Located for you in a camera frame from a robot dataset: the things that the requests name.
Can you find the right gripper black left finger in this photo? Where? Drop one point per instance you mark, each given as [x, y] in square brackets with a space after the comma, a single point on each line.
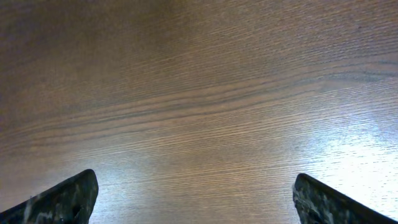
[71, 201]

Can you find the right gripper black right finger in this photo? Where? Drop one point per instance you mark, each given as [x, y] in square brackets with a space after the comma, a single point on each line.
[316, 202]

